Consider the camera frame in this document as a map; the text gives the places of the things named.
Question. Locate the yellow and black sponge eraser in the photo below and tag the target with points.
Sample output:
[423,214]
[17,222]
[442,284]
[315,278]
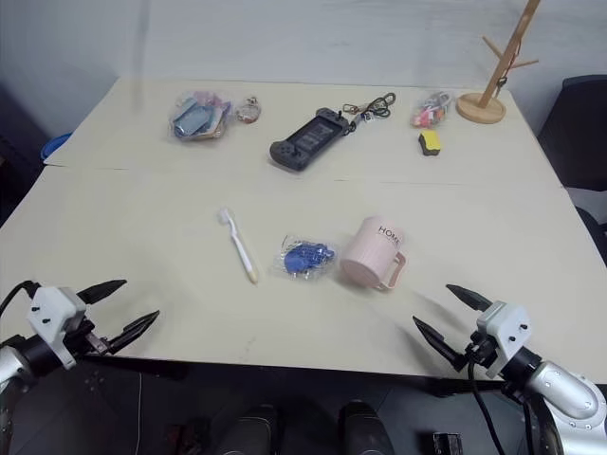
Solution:
[429,143]

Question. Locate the black chair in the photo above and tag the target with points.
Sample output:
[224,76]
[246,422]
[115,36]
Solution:
[576,128]

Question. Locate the wooden tree stand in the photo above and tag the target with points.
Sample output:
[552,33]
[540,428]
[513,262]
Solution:
[481,108]

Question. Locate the blue item in plastic bag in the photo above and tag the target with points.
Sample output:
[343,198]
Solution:
[301,256]

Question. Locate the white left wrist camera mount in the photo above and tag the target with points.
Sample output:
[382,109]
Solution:
[52,308]

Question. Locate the small black box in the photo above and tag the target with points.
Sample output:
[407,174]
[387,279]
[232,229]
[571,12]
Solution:
[446,444]

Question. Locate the dark grey handheld game console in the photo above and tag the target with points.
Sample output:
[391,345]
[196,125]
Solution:
[306,140]

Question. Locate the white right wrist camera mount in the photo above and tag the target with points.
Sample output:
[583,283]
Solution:
[505,327]

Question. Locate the plastic bag of cards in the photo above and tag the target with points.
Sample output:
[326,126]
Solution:
[196,118]

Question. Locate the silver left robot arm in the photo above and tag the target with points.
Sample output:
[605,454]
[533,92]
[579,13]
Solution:
[12,362]

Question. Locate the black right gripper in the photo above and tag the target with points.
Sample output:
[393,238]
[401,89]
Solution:
[480,353]

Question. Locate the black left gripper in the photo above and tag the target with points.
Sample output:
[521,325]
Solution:
[92,342]

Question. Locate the blue bowl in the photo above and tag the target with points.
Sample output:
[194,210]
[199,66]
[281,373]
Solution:
[54,147]

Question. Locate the white toothbrush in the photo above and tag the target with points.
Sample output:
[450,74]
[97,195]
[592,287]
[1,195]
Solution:
[239,246]

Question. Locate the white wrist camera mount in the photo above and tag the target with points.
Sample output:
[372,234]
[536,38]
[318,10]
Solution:
[505,327]
[52,308]

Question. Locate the dark rounded shape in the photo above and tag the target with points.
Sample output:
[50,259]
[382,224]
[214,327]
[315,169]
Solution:
[251,431]
[365,429]

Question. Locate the plastic bag of colourful trinkets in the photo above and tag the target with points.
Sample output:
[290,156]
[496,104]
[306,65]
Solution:
[431,111]

